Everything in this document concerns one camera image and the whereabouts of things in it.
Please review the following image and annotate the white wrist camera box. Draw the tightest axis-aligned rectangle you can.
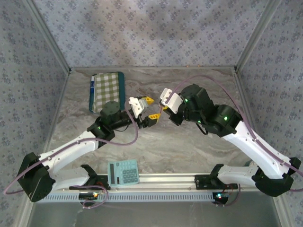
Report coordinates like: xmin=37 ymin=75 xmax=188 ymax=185
xmin=159 ymin=87 xmax=184 ymax=114
xmin=128 ymin=96 xmax=149 ymax=119

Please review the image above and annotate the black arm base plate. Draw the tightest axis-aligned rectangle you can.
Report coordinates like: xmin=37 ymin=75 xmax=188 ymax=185
xmin=194 ymin=174 xmax=239 ymax=190
xmin=69 ymin=175 xmax=111 ymax=191

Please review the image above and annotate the green checkered pouch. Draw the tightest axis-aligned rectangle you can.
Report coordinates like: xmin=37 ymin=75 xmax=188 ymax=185
xmin=89 ymin=71 xmax=125 ymax=113

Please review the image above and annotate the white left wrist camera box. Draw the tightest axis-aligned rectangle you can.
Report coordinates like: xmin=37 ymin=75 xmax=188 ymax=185
xmin=128 ymin=96 xmax=149 ymax=119

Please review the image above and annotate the grey slotted cable duct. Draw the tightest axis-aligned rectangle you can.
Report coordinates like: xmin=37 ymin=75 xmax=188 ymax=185
xmin=45 ymin=192 xmax=215 ymax=203

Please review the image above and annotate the aluminium mounting rail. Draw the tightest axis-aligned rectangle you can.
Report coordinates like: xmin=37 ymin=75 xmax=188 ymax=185
xmin=54 ymin=173 xmax=256 ymax=192

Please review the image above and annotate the black controller board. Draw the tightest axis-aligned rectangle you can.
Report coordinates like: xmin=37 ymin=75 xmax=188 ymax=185
xmin=212 ymin=192 xmax=230 ymax=205
xmin=79 ymin=192 xmax=99 ymax=200

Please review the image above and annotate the aluminium corner post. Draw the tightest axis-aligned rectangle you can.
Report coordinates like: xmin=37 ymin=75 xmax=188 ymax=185
xmin=22 ymin=0 xmax=71 ymax=73
xmin=233 ymin=0 xmax=284 ymax=73

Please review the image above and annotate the aluminium frame bar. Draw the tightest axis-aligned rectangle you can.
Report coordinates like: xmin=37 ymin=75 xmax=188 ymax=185
xmin=234 ymin=70 xmax=272 ymax=164
xmin=44 ymin=70 xmax=71 ymax=154

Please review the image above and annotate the light blue calculator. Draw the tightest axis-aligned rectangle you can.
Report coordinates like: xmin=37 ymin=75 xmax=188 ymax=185
xmin=107 ymin=159 xmax=140 ymax=189

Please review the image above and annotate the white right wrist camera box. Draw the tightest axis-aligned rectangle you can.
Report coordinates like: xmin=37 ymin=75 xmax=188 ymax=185
xmin=159 ymin=87 xmax=184 ymax=114

